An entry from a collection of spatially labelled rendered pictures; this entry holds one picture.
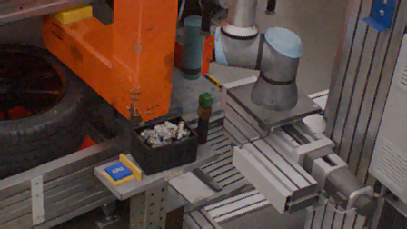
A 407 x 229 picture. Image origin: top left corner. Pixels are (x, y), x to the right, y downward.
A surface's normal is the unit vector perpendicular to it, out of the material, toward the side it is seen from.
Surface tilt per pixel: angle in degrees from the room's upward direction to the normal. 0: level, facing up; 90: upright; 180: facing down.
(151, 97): 90
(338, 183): 45
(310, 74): 0
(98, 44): 90
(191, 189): 0
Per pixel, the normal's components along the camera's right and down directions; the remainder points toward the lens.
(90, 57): -0.78, 0.30
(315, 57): 0.09, -0.82
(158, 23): 0.62, 0.49
